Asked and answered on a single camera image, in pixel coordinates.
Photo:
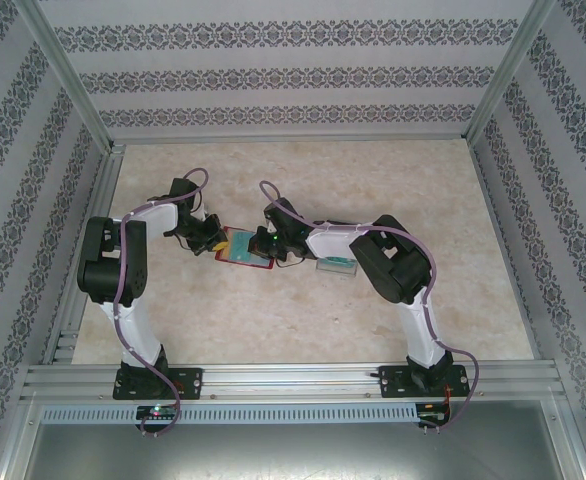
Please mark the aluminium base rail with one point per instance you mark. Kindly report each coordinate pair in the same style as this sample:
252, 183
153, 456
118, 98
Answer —
288, 380

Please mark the aluminium frame beam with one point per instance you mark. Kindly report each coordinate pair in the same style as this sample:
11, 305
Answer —
288, 139

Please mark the aluminium frame post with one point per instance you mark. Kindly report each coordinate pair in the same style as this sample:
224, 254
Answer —
63, 75
15, 445
510, 75
575, 445

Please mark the teal credit card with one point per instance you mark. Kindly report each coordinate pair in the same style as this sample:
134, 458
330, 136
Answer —
240, 246
338, 261

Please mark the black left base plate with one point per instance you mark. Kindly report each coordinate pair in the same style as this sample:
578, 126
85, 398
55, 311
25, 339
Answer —
190, 382

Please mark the red leather card holder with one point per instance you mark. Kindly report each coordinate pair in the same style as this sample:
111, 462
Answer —
258, 260

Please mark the controller circuit board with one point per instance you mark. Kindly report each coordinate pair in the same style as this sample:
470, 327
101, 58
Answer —
158, 412
433, 417

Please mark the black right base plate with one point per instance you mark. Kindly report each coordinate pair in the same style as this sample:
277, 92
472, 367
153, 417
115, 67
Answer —
388, 382

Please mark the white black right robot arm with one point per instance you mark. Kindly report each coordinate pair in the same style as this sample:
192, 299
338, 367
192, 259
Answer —
333, 245

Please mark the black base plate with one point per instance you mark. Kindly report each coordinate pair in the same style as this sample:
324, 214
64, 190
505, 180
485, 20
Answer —
190, 382
388, 382

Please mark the left controller circuit board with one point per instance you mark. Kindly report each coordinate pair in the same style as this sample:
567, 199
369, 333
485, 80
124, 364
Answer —
158, 412

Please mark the grey sheet metal panel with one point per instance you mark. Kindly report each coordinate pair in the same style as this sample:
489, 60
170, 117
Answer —
293, 455

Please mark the right controller circuit board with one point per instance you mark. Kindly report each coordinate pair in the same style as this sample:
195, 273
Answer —
433, 417

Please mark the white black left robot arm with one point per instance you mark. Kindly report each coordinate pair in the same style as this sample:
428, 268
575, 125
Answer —
155, 217

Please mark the aluminium side rail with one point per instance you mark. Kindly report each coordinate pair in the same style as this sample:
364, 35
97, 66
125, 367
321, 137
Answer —
513, 250
98, 190

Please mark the clear plastic card box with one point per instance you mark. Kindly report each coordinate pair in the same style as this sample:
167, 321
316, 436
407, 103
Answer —
338, 271

